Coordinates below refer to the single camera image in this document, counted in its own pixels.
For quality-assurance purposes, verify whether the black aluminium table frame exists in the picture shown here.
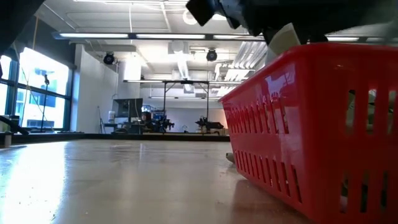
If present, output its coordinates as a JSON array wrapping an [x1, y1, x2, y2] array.
[[0, 132, 231, 144]]

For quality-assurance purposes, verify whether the red plastic slotted basket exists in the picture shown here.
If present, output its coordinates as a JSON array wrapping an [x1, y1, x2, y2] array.
[[218, 42, 398, 224]]

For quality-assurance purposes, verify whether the black tripod stand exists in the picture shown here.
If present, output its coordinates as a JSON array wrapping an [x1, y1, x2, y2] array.
[[39, 73, 51, 133]]

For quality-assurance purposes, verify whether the large window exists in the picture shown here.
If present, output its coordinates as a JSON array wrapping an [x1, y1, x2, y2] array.
[[0, 46, 74, 132]]

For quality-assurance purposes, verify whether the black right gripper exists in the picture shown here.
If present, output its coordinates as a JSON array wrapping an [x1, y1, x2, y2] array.
[[217, 0, 398, 46]]

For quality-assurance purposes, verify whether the white ventilation duct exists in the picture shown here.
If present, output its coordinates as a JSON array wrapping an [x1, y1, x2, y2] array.
[[176, 40, 191, 94]]

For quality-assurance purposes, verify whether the black metal gantry frame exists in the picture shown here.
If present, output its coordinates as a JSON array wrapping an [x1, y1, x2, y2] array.
[[160, 79, 211, 126]]

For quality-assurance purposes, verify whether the ceiling strip light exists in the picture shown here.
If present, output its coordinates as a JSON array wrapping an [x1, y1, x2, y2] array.
[[212, 34, 266, 40], [135, 33, 206, 40], [58, 32, 129, 39], [325, 35, 361, 42]]

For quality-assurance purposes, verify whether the black round ceiling speaker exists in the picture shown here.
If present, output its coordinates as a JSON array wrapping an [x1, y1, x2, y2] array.
[[205, 48, 218, 62], [103, 52, 116, 66]]

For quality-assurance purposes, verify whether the dark computer monitor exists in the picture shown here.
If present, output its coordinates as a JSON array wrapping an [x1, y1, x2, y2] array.
[[111, 98, 144, 119]]

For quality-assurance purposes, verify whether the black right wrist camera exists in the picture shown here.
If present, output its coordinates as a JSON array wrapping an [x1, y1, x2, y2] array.
[[185, 0, 220, 27]]

